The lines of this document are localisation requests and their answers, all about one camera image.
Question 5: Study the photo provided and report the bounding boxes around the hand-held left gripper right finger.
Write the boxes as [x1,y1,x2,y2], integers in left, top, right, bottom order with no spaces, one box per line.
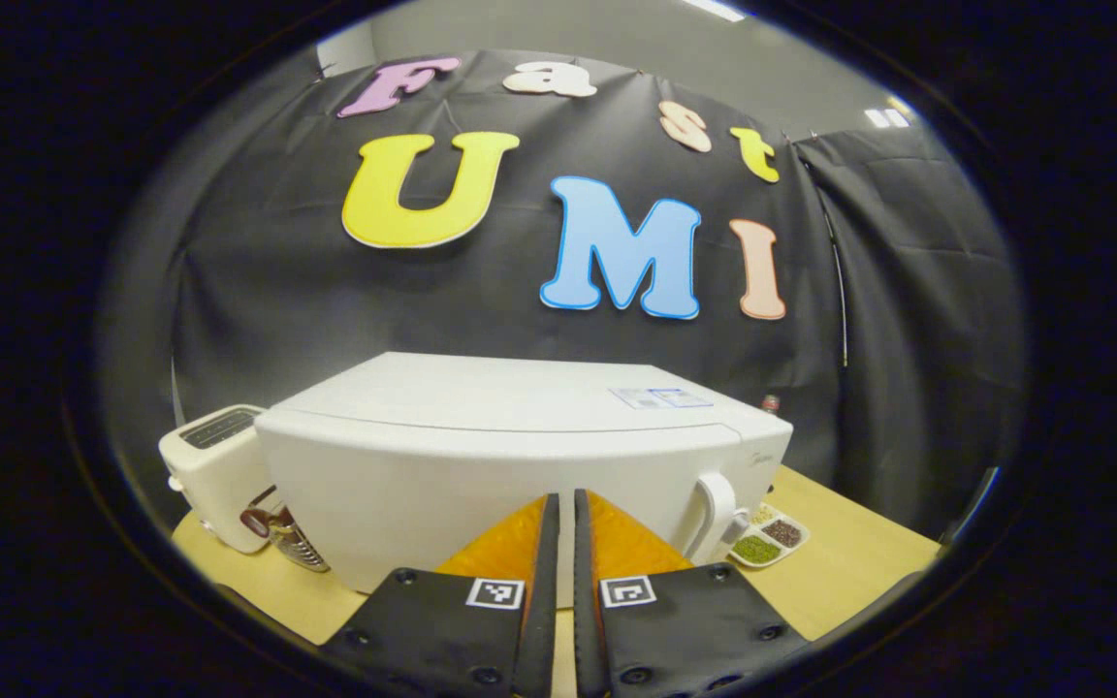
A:
[573,488,812,698]

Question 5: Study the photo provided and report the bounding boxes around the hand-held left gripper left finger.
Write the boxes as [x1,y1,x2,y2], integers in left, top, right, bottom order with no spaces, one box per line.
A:
[321,492,561,698]

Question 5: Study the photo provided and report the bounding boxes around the white microwave oven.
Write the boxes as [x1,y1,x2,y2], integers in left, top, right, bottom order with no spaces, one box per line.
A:
[255,352,794,594]

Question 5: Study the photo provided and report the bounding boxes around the white divided dish of beans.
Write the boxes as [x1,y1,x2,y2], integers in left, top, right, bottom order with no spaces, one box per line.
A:
[728,502,812,569]

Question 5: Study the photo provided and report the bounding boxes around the white toaster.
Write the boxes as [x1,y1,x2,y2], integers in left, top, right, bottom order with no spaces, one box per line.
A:
[159,405,278,555]

